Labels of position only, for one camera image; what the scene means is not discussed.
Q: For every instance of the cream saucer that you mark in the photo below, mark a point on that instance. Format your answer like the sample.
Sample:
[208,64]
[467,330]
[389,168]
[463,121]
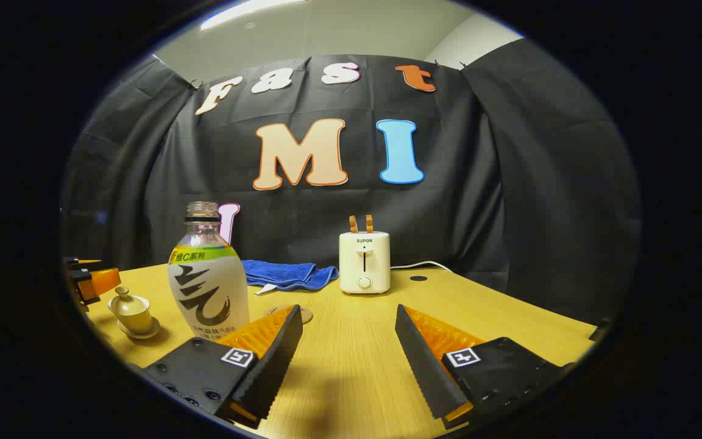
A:
[150,332]

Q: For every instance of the round cork coaster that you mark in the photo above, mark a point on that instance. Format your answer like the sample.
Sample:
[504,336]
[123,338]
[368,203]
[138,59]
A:
[306,315]

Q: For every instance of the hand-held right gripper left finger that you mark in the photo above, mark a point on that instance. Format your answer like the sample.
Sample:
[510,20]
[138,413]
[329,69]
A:
[278,360]

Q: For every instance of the black backdrop cloth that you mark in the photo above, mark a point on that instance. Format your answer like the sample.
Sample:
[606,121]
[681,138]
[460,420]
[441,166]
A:
[479,183]

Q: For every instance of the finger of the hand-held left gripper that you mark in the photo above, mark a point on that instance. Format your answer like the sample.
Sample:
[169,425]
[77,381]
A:
[98,283]
[83,263]

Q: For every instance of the blue towel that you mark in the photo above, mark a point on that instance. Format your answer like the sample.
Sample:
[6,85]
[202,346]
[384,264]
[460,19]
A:
[290,274]

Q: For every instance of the cream teacup lid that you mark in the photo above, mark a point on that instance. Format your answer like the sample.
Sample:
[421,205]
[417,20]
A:
[124,299]

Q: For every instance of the cream teacup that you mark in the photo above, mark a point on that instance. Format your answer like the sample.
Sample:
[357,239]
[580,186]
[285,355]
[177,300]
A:
[133,316]

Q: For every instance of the cream toaster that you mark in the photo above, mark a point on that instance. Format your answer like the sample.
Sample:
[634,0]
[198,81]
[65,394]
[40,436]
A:
[364,262]

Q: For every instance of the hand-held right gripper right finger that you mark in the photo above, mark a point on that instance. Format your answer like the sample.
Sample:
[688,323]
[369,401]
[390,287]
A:
[424,366]

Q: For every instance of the toast slice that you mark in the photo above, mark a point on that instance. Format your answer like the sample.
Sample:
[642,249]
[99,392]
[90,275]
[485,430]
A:
[369,224]
[353,224]

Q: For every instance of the white label water bottle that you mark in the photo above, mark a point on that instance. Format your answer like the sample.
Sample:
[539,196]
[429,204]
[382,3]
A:
[208,292]

